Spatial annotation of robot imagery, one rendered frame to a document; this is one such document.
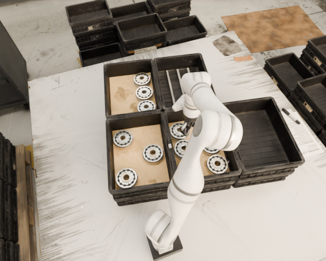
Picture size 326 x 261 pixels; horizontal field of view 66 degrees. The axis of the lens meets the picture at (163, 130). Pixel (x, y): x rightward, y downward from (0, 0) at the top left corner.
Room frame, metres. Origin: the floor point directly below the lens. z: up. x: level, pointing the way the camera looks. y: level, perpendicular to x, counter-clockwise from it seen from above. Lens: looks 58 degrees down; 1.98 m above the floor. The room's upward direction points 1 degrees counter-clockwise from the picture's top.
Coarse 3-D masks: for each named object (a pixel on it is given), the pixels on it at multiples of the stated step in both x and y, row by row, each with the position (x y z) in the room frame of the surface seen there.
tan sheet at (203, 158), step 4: (172, 124) 0.75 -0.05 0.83; (192, 128) 0.72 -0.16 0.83; (188, 136) 0.67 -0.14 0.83; (172, 140) 0.65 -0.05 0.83; (188, 140) 0.65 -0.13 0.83; (220, 152) 0.57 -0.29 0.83; (200, 156) 0.55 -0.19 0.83; (204, 156) 0.55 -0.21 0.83; (208, 156) 0.55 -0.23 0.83; (224, 156) 0.55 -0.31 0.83; (176, 160) 0.54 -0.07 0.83; (180, 160) 0.54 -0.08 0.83; (200, 160) 0.53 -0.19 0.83; (204, 160) 0.53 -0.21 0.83; (176, 164) 0.51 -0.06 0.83; (200, 164) 0.51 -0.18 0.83; (204, 164) 0.51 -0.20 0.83; (216, 164) 0.51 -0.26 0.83; (204, 168) 0.49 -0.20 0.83; (228, 168) 0.49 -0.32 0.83; (204, 172) 0.47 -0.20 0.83; (208, 172) 0.47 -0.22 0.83
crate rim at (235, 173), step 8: (168, 112) 0.77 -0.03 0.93; (168, 128) 0.66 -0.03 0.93; (168, 136) 0.62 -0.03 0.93; (232, 152) 0.52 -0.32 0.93; (176, 168) 0.45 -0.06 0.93; (240, 168) 0.44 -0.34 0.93; (208, 176) 0.41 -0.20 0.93; (216, 176) 0.41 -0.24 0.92; (224, 176) 0.41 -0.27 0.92; (232, 176) 0.41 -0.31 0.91
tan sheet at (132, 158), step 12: (132, 132) 0.71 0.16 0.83; (144, 132) 0.71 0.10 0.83; (156, 132) 0.71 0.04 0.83; (132, 144) 0.63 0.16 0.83; (144, 144) 0.63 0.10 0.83; (120, 156) 0.57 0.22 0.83; (132, 156) 0.56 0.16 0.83; (120, 168) 0.50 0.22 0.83; (132, 168) 0.50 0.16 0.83; (144, 168) 0.50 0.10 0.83; (156, 168) 0.49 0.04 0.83; (144, 180) 0.43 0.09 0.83; (156, 180) 0.43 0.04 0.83; (168, 180) 0.43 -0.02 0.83
